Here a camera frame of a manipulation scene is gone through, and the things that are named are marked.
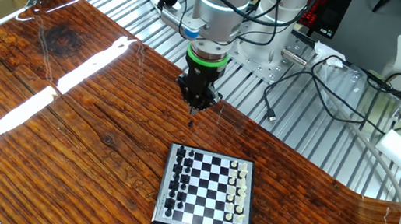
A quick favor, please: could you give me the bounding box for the black red digit display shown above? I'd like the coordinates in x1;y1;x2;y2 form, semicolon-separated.
297;0;353;42

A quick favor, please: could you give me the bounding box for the white adapter block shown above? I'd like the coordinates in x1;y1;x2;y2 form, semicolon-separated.
371;126;401;170

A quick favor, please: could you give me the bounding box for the silver robot mounting plate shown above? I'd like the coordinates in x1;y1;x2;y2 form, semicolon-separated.
227;25;317;91

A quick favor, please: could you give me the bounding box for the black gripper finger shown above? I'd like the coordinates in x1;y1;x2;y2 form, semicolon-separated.
192;83;224;120
172;77;200;116

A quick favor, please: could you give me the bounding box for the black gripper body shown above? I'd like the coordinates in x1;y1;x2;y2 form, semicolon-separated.
182;59;227;93

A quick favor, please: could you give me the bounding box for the wood grain table mat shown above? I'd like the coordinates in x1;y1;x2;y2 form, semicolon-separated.
0;0;401;224

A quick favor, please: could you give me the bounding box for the silver cylindrical connector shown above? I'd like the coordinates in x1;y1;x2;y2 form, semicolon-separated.
280;47;310;68

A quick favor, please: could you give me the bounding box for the white crumpled paper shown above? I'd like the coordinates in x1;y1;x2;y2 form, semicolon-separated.
310;39;349;69

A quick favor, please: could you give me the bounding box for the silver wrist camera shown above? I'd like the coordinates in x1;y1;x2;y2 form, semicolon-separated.
156;4;205;42

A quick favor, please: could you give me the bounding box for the grey hose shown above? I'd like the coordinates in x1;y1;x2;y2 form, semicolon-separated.
307;88;401;204

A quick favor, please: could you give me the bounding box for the black white magnetic chessboard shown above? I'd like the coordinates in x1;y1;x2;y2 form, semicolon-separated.
150;141;263;224

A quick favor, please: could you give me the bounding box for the clear plastic sheet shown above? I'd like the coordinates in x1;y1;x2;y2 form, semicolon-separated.
306;56;392;115

